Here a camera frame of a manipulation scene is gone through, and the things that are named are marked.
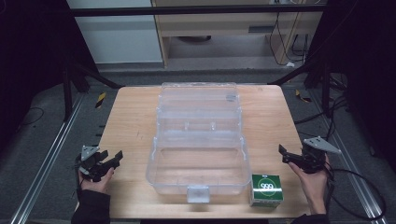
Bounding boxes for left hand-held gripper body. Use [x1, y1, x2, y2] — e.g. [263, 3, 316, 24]
[76, 145, 115, 183]

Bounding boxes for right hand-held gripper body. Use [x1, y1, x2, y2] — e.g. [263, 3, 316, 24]
[288, 135, 343, 175]

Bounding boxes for green and white carton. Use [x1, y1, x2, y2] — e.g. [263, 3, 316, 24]
[248, 173, 285, 209]

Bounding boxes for clear plastic storage box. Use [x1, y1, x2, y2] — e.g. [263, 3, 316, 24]
[145, 81, 252, 204]

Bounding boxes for person's left hand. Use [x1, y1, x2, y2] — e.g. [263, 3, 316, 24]
[78, 166, 116, 196]

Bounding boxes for person's right hand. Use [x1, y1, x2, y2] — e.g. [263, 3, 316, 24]
[288, 154, 332, 217]

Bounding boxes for yellow and black tape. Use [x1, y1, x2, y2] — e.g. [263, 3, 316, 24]
[94, 91, 107, 109]
[294, 89, 313, 104]

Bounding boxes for black metal stand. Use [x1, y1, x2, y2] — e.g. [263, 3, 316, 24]
[60, 57, 125, 123]
[267, 57, 333, 119]

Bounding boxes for dark curtain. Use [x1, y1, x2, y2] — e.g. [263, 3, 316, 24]
[0, 0, 101, 150]
[306, 0, 396, 171]

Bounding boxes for white cabinet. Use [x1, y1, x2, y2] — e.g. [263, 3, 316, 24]
[65, 0, 163, 65]

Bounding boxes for light wooden desk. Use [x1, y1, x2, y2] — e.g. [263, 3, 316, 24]
[150, 0, 326, 68]

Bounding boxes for black horizontal bar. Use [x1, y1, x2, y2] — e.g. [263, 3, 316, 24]
[69, 4, 327, 18]

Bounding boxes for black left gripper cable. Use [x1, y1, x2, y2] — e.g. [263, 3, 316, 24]
[74, 155, 84, 200]

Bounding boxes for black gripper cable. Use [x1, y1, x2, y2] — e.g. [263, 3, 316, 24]
[74, 155, 84, 200]
[322, 161, 388, 221]

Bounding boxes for aluminium floor rail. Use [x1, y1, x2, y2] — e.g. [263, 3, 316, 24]
[310, 89, 390, 224]
[8, 92, 86, 224]

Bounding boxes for black floor cable bundle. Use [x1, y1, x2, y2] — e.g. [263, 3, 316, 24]
[293, 73, 351, 141]

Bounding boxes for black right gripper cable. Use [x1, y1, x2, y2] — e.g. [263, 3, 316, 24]
[322, 161, 388, 221]

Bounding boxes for thin black floor cable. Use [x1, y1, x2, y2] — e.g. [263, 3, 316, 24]
[19, 106, 46, 127]

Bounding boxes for black hanging desk cables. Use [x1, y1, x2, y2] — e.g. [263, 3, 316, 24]
[268, 11, 311, 67]

